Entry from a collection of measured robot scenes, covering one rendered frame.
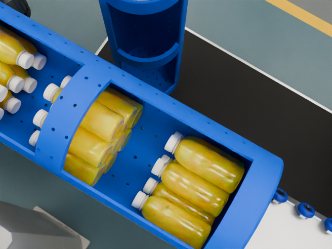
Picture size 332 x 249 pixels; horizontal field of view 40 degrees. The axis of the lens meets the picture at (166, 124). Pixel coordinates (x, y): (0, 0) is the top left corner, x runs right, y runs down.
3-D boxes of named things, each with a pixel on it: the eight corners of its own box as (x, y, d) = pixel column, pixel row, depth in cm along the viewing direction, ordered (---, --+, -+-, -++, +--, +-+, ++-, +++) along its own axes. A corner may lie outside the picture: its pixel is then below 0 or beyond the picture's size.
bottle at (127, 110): (138, 103, 103) (76, 68, 105) (122, 127, 101) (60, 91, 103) (138, 113, 109) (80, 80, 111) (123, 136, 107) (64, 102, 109)
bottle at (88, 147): (106, 162, 105) (46, 127, 108) (117, 139, 103) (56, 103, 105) (94, 173, 99) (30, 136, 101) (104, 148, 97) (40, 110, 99)
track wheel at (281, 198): (284, 206, 112) (289, 200, 111) (269, 197, 112) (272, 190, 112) (286, 198, 116) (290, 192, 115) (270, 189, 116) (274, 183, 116)
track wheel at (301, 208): (312, 222, 111) (316, 216, 110) (295, 212, 112) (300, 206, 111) (312, 213, 115) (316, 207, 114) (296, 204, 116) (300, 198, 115)
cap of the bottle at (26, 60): (19, 54, 106) (25, 58, 106) (29, 49, 109) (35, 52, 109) (17, 67, 108) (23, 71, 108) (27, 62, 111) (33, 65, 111)
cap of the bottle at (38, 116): (46, 124, 106) (39, 121, 106) (51, 110, 104) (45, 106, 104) (37, 129, 102) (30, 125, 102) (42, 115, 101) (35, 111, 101)
